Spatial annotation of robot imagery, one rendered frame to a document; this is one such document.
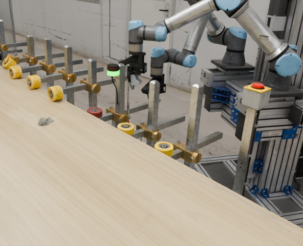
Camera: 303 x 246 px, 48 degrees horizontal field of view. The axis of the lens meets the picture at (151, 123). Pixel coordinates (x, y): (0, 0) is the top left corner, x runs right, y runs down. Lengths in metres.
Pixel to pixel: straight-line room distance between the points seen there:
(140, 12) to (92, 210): 4.59
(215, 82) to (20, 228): 1.59
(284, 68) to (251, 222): 0.86
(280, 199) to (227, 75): 0.91
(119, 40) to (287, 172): 4.07
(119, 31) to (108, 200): 4.89
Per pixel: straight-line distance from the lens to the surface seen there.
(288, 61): 1.73
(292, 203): 2.52
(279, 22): 2.12
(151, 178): 1.23
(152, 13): 5.28
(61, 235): 1.02
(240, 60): 2.31
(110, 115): 1.84
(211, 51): 4.63
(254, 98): 1.24
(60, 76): 2.20
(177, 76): 5.05
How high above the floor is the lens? 1.58
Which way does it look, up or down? 24 degrees down
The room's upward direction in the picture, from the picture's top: 3 degrees clockwise
